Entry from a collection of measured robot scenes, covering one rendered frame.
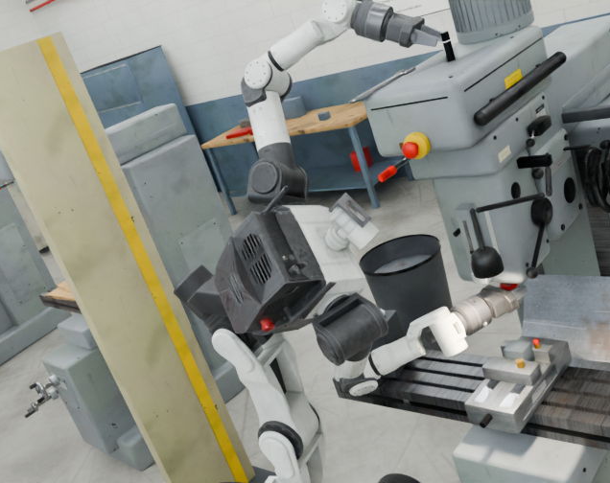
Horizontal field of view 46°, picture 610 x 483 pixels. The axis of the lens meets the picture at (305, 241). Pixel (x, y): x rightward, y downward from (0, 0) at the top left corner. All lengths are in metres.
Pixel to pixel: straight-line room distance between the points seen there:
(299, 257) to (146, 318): 1.65
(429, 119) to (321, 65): 6.05
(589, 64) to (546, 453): 1.10
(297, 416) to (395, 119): 0.90
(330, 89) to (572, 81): 5.65
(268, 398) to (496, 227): 0.78
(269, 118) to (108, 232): 1.39
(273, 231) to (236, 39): 6.77
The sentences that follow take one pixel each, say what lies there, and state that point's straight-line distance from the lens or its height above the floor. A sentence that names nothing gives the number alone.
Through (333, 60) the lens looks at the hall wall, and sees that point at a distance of 7.53.
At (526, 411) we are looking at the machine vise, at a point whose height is 0.95.
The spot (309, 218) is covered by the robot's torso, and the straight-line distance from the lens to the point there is 1.75.
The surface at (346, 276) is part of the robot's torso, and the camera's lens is 1.70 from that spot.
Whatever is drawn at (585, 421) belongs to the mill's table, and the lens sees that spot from 2.03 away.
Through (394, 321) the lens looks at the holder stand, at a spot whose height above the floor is 1.09.
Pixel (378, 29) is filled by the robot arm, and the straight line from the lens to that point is 1.80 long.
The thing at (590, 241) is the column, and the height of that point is 1.20.
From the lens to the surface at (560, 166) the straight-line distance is 2.01.
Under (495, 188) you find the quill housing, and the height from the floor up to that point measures 1.58.
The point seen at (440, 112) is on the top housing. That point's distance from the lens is 1.60.
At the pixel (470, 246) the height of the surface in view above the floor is 1.45.
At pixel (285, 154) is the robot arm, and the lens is 1.83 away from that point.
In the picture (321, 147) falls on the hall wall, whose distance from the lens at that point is 8.01.
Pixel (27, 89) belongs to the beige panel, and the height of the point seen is 2.14.
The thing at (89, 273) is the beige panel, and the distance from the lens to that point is 3.05.
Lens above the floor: 2.18
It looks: 19 degrees down
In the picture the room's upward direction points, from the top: 20 degrees counter-clockwise
